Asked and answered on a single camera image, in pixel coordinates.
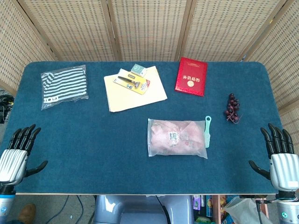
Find woven rattan folding screen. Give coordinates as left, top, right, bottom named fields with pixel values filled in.
left=0, top=0, right=299, bottom=150

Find clear plastic bag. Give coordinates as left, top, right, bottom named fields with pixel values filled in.
left=224, top=197, right=269, bottom=224

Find grey robot torso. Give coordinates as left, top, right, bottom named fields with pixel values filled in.
left=93, top=195, right=194, bottom=224

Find brown shoe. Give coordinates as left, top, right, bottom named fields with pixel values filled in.
left=18, top=203, right=37, bottom=224

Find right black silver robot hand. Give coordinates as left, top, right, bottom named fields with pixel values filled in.
left=249, top=123, right=299, bottom=192

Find razor in yellow blister pack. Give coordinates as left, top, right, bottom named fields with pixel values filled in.
left=113, top=74, right=151, bottom=96

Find pink garment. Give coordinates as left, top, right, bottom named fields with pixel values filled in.
left=150, top=120, right=205, bottom=154

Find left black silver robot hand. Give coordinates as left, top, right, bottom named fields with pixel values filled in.
left=0, top=124, right=49, bottom=186

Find colourful packages under table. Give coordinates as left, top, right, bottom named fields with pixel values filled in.
left=192, top=195, right=226, bottom=224

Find striped garment in clear bag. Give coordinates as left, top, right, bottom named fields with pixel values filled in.
left=40, top=64, right=90, bottom=111

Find blue floor cable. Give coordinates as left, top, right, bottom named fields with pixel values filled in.
left=53, top=195, right=85, bottom=224

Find red certificate booklet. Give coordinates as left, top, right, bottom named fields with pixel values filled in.
left=174, top=57, right=208, bottom=97

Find small green white box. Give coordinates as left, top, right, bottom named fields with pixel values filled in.
left=130, top=63, right=148, bottom=77

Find frosted plastic zip bag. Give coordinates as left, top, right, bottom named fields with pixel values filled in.
left=147, top=118, right=208, bottom=160

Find purple grape bunch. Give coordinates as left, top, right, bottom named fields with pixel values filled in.
left=223, top=93, right=243, bottom=125

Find yellow manila envelope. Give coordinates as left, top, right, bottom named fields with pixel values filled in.
left=103, top=65, right=168, bottom=113

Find blue felt table cover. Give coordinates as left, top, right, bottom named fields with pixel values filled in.
left=0, top=61, right=296, bottom=196

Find mint green comb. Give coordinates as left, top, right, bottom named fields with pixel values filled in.
left=203, top=115, right=213, bottom=148

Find tangled floor cables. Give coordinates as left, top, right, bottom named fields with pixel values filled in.
left=0, top=90, right=15, bottom=124

